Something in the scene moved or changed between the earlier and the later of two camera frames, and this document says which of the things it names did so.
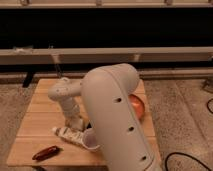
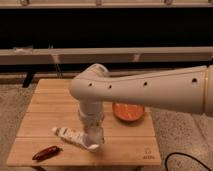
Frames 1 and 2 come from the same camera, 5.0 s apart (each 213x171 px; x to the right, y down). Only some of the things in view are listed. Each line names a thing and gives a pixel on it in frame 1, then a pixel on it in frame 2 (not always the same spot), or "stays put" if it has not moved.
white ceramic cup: (89, 139) stays put
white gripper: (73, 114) to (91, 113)
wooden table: (36, 145) stays put
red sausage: (46, 153) stays put
